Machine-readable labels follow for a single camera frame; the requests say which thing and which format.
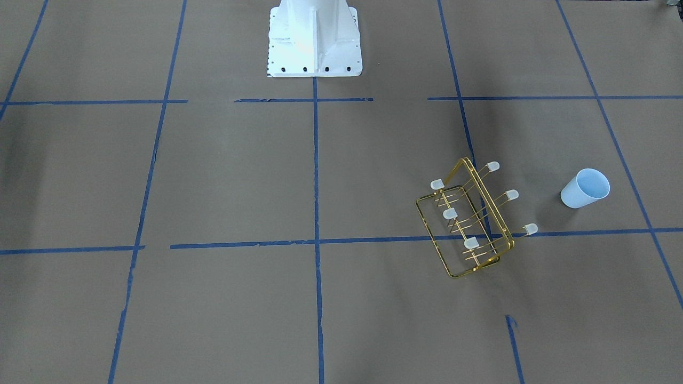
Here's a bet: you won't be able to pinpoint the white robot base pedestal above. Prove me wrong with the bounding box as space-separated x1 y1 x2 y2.
267 1 363 78

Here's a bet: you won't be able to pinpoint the gold wire cup holder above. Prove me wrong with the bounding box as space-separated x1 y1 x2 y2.
415 157 539 279

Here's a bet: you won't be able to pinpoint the light blue plastic cup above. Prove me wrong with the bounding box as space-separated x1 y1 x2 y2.
560 169 611 209

